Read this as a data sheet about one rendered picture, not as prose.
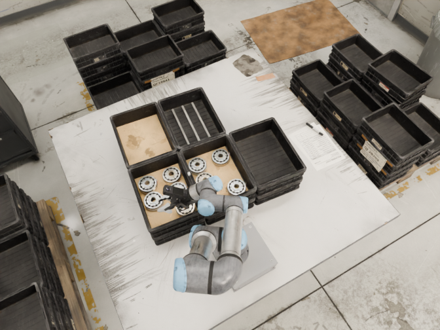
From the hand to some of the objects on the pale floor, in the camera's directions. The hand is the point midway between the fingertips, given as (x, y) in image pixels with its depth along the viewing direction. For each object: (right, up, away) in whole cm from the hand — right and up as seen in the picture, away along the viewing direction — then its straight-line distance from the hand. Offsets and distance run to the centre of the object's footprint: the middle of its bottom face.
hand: (158, 204), depth 180 cm
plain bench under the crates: (+26, -19, +102) cm, 107 cm away
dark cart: (-154, +36, +140) cm, 211 cm away
